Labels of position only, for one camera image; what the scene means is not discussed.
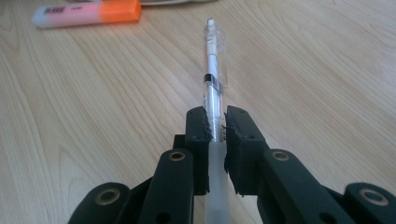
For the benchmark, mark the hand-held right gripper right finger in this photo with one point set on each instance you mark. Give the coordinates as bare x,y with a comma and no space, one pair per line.
249,155

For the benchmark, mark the white clear pen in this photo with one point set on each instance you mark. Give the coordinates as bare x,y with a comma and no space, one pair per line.
214,68

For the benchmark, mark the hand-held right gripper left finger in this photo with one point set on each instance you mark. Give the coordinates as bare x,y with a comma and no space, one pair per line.
190,149

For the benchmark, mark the orange highlighter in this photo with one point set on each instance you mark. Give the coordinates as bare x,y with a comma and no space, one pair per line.
90,14

